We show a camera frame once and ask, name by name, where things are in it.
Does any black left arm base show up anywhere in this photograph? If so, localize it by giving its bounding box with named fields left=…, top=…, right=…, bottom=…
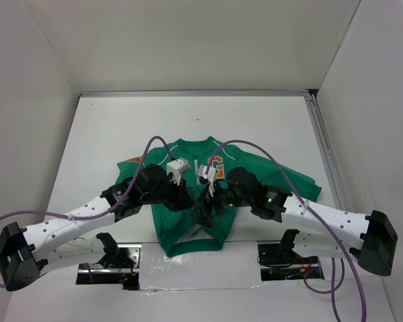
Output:
left=76, top=233, right=142, bottom=291

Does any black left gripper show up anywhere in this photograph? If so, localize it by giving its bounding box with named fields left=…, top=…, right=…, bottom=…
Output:
left=141, top=174, right=194, bottom=212

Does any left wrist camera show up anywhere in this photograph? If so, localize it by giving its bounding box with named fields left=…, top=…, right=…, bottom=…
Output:
left=166, top=158, right=191, bottom=185

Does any white taped cover panel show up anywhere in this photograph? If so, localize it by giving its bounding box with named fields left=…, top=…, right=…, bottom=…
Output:
left=138, top=241, right=263, bottom=291

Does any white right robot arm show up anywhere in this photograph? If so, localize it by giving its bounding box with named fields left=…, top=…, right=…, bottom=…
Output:
left=197, top=166, right=398, bottom=276

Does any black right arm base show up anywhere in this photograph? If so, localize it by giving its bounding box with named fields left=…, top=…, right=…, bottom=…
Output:
left=257, top=229, right=323, bottom=282

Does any green jacket white lining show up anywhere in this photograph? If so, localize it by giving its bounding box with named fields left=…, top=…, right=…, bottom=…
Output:
left=116, top=136, right=322, bottom=258

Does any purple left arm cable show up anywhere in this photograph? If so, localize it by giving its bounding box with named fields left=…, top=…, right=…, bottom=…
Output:
left=0, top=136, right=179, bottom=289

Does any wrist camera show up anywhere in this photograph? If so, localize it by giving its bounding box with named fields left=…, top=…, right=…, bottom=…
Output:
left=166, top=158, right=191, bottom=185
left=197, top=165, right=216, bottom=197

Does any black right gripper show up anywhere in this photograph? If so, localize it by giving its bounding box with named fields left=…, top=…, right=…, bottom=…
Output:
left=191, top=176, right=253, bottom=227

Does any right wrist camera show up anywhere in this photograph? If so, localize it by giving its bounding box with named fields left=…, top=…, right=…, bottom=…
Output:
left=197, top=165, right=216, bottom=197

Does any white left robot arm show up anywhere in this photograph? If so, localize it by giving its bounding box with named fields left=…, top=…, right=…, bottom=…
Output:
left=0, top=158, right=194, bottom=292

